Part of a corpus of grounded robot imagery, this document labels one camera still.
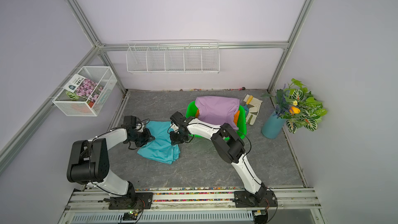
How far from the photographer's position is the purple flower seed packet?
72cm

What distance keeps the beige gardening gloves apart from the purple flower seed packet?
0.87m

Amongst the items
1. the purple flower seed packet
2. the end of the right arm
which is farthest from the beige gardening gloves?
the purple flower seed packet

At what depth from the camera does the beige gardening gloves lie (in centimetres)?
104

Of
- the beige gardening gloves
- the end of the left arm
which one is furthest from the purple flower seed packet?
the beige gardening gloves

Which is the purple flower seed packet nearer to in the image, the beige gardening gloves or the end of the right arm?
the end of the right arm

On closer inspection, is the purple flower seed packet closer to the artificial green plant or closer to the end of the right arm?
the end of the right arm
